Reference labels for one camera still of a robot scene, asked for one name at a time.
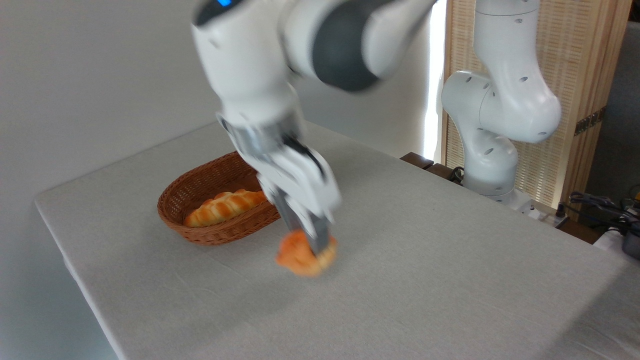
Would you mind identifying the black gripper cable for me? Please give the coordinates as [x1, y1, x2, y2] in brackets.
[286, 136, 328, 182]

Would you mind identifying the dark wooden side table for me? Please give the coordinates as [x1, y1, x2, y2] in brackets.
[399, 152, 466, 187]

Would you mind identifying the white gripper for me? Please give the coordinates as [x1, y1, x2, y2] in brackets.
[254, 141, 343, 257]

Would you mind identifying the round flower-shaped orange bread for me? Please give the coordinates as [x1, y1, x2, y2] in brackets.
[274, 228, 339, 279]

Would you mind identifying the light grey tablecloth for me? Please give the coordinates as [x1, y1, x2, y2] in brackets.
[34, 120, 640, 360]

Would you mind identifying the brown wicker oval basket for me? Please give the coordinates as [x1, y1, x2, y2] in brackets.
[156, 151, 282, 247]

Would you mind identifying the metal screen hinge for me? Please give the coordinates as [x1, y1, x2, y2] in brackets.
[573, 106, 607, 137]

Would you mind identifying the long braided bread loaf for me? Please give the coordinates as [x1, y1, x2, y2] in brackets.
[183, 188, 269, 229]

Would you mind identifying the black cable bundle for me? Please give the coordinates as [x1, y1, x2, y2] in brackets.
[567, 190, 640, 236]

